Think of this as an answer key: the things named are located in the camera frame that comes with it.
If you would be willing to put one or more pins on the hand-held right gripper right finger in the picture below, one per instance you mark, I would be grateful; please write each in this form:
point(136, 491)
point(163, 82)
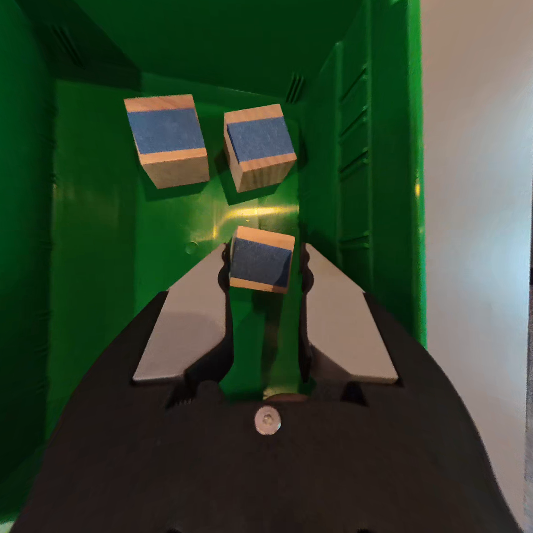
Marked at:
point(345, 333)

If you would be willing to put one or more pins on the wooden cube with blue stripe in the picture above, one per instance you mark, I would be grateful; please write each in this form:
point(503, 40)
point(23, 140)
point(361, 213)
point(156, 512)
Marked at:
point(258, 141)
point(166, 133)
point(260, 262)

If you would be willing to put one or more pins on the green plastic bin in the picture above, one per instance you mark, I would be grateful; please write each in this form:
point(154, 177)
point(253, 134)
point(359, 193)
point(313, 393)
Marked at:
point(104, 250)

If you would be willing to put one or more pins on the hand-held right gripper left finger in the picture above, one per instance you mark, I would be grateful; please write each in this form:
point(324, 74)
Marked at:
point(187, 333)

